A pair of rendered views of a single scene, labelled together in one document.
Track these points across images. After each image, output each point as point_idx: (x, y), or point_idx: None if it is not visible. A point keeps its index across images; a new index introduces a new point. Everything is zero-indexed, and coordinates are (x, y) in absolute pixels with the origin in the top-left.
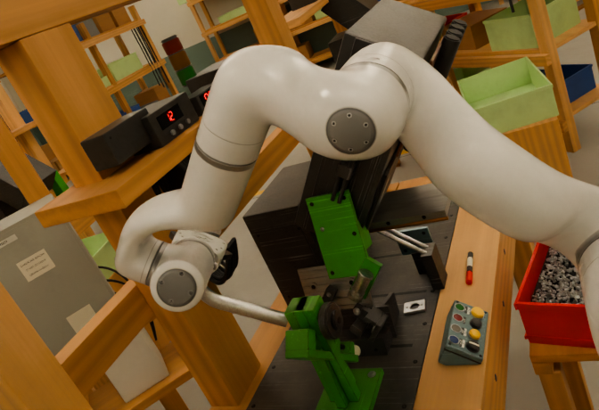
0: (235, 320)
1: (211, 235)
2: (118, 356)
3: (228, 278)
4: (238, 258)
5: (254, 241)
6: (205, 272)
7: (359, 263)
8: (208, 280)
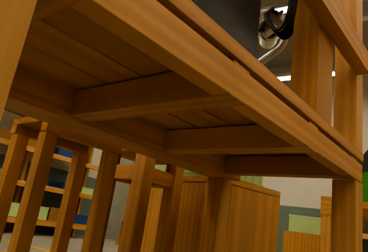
0: (291, 69)
1: (263, 19)
2: (345, 59)
3: (279, 37)
4: (269, 26)
5: (260, 10)
6: (259, 39)
7: None
8: (260, 41)
